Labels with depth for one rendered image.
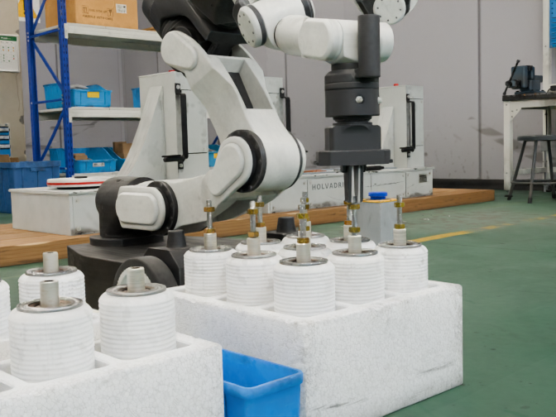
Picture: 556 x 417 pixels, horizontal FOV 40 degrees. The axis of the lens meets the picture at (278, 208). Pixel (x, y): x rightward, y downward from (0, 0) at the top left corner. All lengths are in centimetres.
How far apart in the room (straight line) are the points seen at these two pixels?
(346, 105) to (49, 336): 58
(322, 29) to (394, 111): 383
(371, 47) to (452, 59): 594
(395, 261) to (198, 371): 46
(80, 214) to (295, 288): 224
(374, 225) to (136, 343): 73
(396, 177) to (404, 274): 349
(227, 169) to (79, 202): 168
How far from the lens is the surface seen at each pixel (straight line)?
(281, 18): 144
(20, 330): 91
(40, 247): 315
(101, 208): 218
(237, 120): 173
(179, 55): 184
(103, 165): 644
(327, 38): 121
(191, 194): 187
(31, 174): 577
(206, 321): 126
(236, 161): 166
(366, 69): 119
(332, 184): 431
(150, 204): 193
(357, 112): 120
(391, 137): 501
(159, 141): 372
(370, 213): 157
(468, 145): 701
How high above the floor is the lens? 43
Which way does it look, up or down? 5 degrees down
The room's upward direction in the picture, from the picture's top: 2 degrees counter-clockwise
